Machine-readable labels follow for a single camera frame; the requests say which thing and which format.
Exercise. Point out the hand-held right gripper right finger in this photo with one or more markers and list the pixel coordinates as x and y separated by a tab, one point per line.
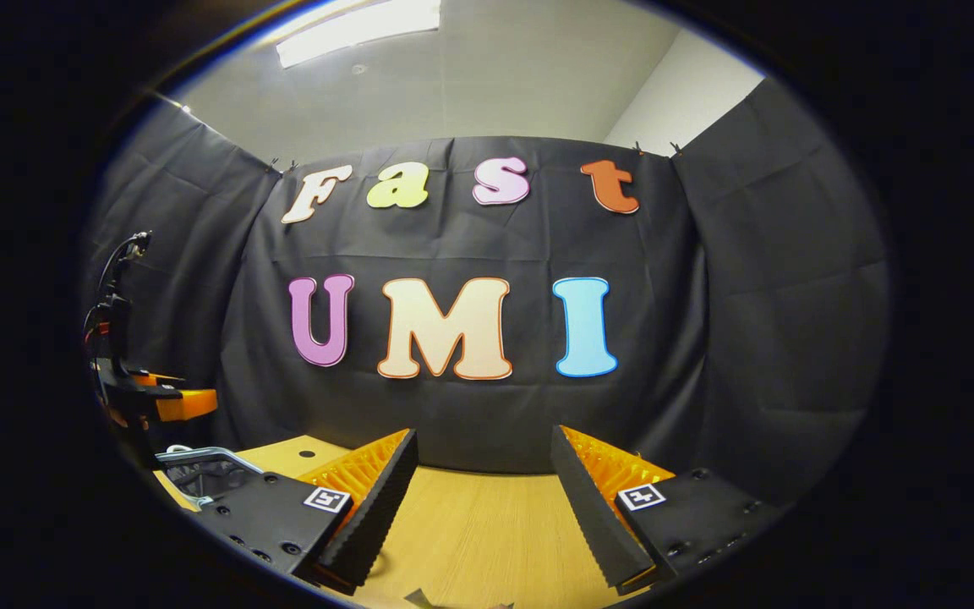
593	507

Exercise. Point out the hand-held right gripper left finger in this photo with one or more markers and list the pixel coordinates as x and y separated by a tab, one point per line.
377	516

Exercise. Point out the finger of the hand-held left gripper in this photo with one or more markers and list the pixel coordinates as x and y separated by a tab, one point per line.
191	404
157	377

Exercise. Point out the light blue suitcase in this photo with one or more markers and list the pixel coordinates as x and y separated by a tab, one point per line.
199	482

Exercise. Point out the black backdrop cloth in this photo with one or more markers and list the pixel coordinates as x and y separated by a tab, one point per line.
453	245

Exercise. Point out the ceiling light panel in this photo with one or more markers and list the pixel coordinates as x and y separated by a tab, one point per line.
352	30

